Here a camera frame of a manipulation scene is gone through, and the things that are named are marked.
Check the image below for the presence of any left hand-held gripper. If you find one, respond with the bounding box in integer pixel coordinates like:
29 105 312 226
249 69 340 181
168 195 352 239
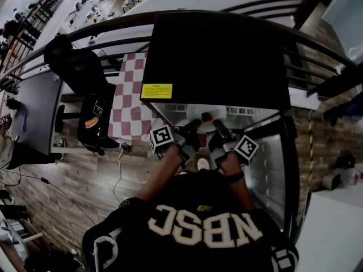
149 118 203 169

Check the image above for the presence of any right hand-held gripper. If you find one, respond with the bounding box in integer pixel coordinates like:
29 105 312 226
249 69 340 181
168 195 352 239
208 118 260 167

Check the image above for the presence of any white plate of strawberries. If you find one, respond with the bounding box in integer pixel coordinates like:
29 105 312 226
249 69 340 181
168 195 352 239
185 105 228 133

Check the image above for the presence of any black mini fridge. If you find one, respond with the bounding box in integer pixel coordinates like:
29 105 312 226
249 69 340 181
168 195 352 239
140 11 302 246

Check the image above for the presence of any person's right forearm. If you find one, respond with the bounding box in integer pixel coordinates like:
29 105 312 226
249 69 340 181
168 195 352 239
220 151 256 211

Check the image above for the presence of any person's left forearm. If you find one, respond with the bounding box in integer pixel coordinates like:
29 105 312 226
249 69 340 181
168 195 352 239
135 144 185 203

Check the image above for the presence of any black wristband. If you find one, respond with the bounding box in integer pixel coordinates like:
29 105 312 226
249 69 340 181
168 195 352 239
226 171 246 185

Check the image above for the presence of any red white checkered cloth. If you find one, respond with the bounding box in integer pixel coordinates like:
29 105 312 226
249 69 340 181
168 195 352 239
107 52 171 146

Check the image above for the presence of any yellow black striped strip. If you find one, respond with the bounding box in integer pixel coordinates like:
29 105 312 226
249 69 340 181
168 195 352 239
307 117 316 194

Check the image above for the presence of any black office chair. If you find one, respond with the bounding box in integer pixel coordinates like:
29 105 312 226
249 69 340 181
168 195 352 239
76 82 121 156

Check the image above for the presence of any person's black lettered jersey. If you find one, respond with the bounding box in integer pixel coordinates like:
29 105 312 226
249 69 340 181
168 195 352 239
81 169 300 272

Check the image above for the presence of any dark curved metal railing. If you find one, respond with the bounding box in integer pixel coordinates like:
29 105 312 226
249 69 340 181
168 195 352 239
0 0 363 99

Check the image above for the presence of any black backpack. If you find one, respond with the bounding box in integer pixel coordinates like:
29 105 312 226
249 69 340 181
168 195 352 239
334 154 357 170

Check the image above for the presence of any black jacket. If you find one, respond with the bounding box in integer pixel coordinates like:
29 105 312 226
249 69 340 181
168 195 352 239
43 34 108 97

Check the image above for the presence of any black desk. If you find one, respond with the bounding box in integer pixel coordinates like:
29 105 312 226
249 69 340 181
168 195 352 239
14 71 65 156

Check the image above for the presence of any white cable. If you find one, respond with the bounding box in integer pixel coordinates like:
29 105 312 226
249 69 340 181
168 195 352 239
112 145 126 208

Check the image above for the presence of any black cable with adapter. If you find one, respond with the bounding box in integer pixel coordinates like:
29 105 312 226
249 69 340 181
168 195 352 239
0 167 98 227

